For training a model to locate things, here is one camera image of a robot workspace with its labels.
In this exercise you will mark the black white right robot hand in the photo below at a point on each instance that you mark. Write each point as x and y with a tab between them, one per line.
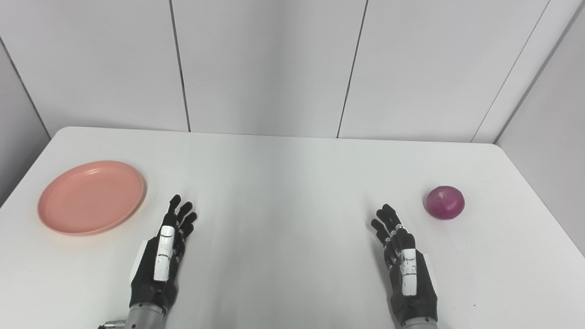
418	297

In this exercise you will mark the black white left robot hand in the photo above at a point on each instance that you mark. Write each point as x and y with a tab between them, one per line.
157	283

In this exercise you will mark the red onion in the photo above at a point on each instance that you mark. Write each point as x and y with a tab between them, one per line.
444	203

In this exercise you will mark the pink round plate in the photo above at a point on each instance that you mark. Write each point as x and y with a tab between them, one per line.
91	197

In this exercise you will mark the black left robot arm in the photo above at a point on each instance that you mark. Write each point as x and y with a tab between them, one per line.
144	319

